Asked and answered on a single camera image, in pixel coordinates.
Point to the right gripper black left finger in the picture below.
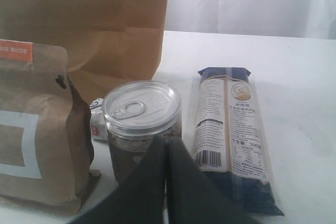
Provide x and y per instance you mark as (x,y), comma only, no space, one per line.
(140,198)

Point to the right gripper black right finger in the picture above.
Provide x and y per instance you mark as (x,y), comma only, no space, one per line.
(191,196)

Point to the brown paper shopping bag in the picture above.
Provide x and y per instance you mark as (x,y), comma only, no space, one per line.
(109,42)

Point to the dark blue pasta packet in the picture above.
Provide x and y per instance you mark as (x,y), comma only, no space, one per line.
(228,142)

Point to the dark clear pull-tab jar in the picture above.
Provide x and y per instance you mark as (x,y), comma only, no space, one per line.
(133,114)

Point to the small white blue packet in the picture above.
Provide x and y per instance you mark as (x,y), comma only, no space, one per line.
(97,124)

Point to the brown kraft pouch orange label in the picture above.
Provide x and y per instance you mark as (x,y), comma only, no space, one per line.
(46,148)

